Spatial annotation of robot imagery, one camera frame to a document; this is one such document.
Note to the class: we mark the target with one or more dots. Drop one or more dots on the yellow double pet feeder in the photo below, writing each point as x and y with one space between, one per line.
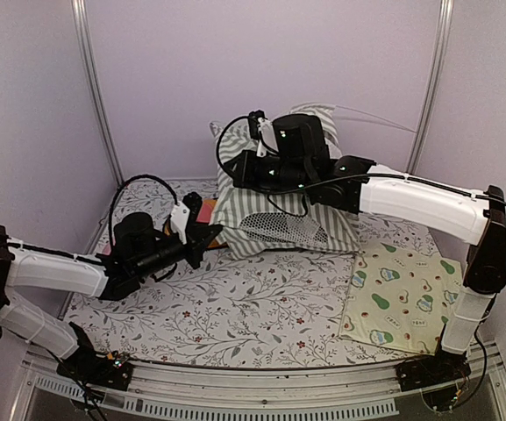
166 230

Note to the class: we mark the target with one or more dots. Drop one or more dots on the right aluminium frame post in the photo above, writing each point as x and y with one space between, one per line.
445 18

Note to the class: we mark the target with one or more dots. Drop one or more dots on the pink round plate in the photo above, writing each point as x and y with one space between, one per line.
107 249

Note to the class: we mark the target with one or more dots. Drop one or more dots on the aluminium frame post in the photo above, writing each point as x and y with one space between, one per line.
445 18
80 16

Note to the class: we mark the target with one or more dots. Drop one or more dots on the striped fabric pet tent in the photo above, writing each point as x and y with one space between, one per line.
253 223

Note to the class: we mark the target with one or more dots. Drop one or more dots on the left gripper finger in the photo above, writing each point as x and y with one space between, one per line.
206 234
194 254

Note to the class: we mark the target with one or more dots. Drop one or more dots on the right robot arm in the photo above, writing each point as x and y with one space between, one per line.
358 185

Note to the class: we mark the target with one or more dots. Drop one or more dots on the avocado print cushion mat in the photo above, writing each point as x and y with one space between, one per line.
399 299

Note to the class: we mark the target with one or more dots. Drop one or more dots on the left aluminium frame post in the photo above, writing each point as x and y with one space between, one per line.
80 16

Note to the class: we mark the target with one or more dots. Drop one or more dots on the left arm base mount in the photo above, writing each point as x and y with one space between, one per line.
87 366

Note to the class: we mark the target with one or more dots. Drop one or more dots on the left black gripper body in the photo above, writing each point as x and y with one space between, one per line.
148 265

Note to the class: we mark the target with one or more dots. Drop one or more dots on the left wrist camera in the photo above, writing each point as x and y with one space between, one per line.
183 214

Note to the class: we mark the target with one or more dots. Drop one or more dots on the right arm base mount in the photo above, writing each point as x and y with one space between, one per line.
442 378

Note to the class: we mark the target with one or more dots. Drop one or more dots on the pink bowl in feeder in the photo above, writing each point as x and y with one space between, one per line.
207 208

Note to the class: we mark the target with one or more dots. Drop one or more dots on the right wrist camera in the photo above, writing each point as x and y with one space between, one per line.
261 130

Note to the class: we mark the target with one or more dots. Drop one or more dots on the floral table cloth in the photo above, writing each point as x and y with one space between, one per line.
269 298

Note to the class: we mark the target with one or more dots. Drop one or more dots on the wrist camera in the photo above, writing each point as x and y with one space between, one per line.
261 130
183 214

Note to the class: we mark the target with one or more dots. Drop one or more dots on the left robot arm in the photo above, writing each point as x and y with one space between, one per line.
23 265

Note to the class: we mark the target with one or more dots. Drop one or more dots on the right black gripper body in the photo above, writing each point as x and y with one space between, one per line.
289 175

